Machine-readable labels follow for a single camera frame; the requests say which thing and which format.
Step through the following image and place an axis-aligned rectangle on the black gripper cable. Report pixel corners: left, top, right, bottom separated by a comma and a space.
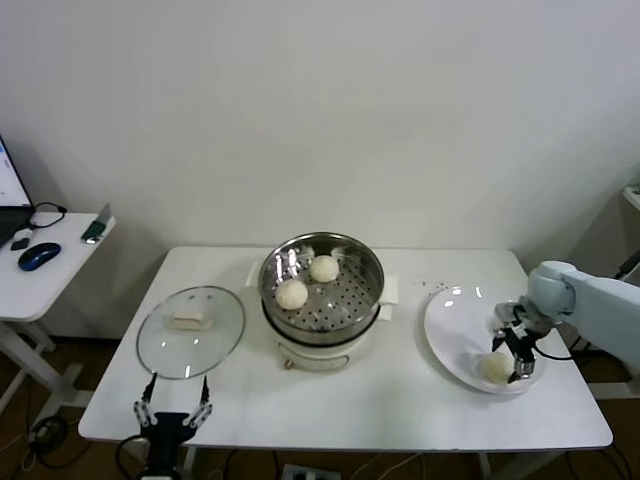
534, 344, 574, 362
117, 434, 151, 476

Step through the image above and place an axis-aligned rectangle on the white side table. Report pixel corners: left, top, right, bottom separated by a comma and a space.
0, 212, 117, 421

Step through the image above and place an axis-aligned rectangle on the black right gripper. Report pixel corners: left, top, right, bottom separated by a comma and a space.
491, 322, 544, 385

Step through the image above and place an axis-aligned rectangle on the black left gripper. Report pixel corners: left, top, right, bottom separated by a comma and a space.
133, 373, 215, 474

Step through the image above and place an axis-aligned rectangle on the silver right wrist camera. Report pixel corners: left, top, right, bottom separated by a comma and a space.
492, 301, 526, 331

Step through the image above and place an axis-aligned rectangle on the white floor power strip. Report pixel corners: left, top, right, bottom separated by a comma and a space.
282, 463, 341, 480

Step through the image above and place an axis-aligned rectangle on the round white plate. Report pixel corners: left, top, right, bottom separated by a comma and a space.
423, 284, 546, 396

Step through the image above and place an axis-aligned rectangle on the white electric cooking pot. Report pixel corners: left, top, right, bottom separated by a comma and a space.
244, 269, 401, 374

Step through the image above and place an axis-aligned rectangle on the green circuit card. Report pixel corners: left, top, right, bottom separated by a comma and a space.
80, 202, 112, 246

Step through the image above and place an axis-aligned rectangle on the white shelf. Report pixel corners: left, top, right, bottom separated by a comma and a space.
621, 183, 640, 221

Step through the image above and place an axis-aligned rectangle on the perforated steel steamer basket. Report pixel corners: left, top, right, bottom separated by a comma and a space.
243, 231, 401, 346

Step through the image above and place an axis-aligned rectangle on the white floor stand frame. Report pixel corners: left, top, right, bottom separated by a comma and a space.
592, 369, 640, 401

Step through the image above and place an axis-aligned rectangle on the floor cable bundle with adapter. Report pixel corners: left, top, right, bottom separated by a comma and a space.
19, 414, 71, 471

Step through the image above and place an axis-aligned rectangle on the black laptop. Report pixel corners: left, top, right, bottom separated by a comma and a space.
0, 133, 36, 251

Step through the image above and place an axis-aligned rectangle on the round glass pot lid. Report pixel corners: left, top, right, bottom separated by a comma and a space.
135, 284, 247, 380

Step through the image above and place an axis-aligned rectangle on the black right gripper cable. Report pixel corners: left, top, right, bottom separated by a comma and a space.
534, 344, 574, 362

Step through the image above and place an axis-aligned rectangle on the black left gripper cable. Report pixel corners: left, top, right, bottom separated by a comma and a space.
117, 434, 151, 476

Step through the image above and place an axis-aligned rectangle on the black laptop cable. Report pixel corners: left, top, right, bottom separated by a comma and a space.
27, 201, 68, 232

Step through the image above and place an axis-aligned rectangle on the blue computer mouse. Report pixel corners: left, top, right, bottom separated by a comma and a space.
17, 241, 62, 273

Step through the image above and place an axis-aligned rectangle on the white steamed baozi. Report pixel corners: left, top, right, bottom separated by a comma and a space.
274, 278, 310, 310
308, 254, 341, 284
478, 352, 516, 385

